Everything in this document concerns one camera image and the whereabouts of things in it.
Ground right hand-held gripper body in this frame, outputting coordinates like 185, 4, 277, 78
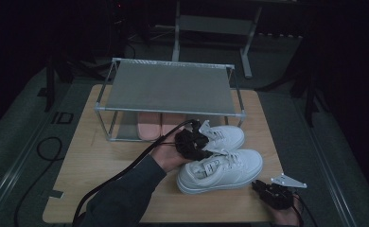
259, 173, 308, 211

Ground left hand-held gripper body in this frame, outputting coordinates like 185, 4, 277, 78
173, 118, 229, 162

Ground white sneaker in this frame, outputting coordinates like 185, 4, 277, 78
201, 121, 246, 152
176, 148, 264, 195

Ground grey metal shoe rack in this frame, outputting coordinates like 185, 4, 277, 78
94, 57, 247, 143

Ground person's right hand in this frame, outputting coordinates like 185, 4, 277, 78
269, 201, 304, 227

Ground person's left hand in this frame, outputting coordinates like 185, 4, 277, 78
149, 131, 190, 174

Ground pink slipper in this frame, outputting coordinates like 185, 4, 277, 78
137, 113, 162, 141
161, 113, 186, 136

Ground dark tripod stand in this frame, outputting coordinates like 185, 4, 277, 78
286, 62, 328, 127
44, 56, 111, 113

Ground right hand-held gripper black cable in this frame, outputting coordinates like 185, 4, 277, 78
290, 192, 319, 227

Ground grey metal desk frame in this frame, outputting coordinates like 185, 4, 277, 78
171, 0, 262, 79

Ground black floor cable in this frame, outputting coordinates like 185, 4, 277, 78
13, 136, 63, 227

